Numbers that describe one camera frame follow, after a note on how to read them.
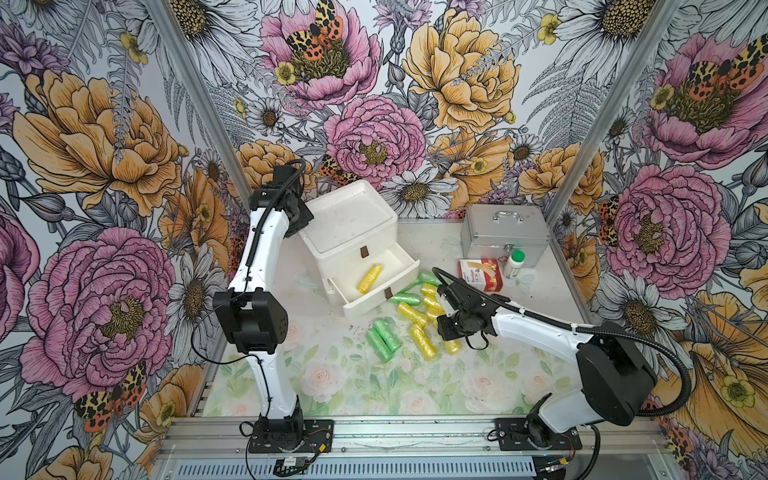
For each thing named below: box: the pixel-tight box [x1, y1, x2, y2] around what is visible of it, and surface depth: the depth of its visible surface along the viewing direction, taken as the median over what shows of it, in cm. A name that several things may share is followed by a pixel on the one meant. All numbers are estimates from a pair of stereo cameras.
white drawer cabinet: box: [299, 180, 420, 312], surface depth 91 cm
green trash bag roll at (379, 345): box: [366, 328, 394, 363], surface depth 89 cm
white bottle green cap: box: [505, 249, 526, 278], surface depth 102 cm
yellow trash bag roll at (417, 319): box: [397, 302, 429, 335], surface depth 95 cm
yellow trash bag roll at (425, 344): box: [410, 322, 438, 362], surface depth 90 cm
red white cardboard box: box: [458, 258, 504, 292], surface depth 104 cm
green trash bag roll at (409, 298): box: [390, 291, 422, 307], surface depth 98 cm
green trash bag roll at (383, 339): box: [366, 318, 403, 361], surface depth 90 cm
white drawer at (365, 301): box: [327, 260, 421, 318], surface depth 87 cm
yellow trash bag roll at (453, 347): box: [445, 340, 461, 355], surface depth 85 cm
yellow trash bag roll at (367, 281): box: [356, 264, 383, 295], surface depth 94 cm
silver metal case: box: [459, 204, 551, 267], surface depth 104 cm
